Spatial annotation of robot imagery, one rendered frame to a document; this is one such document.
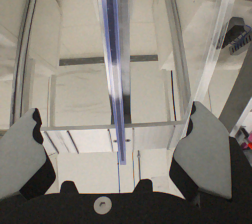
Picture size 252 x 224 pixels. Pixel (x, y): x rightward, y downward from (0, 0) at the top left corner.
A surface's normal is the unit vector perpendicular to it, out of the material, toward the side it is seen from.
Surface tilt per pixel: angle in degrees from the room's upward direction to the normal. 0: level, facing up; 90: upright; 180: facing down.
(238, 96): 90
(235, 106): 90
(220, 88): 90
